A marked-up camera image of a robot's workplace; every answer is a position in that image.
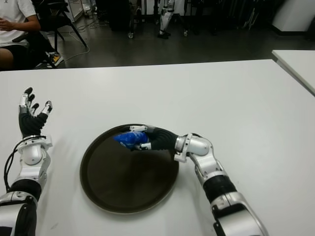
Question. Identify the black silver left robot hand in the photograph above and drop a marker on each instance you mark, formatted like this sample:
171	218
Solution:
30	123

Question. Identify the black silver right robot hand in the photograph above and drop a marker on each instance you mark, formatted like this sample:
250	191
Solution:
162	140

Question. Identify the seated person in white shirt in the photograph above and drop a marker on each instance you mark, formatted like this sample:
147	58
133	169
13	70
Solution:
14	17

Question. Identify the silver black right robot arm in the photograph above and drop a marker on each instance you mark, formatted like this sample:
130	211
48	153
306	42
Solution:
216	177

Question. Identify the round dark brown tray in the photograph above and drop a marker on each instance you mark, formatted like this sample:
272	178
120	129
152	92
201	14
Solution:
123	177

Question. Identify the leaning metal frame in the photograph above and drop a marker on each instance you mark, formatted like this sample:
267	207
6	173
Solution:
251	19

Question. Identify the yellow black sneaker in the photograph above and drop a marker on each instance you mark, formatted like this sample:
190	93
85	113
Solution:
57	59

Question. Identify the black wheeled case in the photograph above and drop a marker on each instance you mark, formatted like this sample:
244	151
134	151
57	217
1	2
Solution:
120	17

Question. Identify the standing white robot background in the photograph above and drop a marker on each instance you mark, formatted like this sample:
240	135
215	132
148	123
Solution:
166	17

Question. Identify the white cabinet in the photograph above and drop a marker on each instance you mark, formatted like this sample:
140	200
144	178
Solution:
295	14

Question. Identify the white side table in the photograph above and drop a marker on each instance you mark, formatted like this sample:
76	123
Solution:
297	64

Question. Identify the black rolling stand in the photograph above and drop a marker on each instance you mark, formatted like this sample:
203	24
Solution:
186	32

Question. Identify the blue Oreo packet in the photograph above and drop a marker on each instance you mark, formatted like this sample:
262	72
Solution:
129	138

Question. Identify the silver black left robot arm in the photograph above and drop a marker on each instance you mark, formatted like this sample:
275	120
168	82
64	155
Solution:
32	162

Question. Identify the black office chair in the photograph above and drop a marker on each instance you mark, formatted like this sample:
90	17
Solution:
37	49

